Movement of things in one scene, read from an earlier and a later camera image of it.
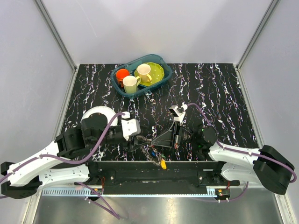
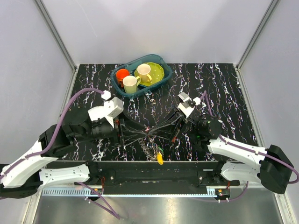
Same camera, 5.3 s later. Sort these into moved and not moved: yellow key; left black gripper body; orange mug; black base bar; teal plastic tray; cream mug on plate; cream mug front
Moved: yellow key; left black gripper body
Not moved: orange mug; black base bar; cream mug front; teal plastic tray; cream mug on plate
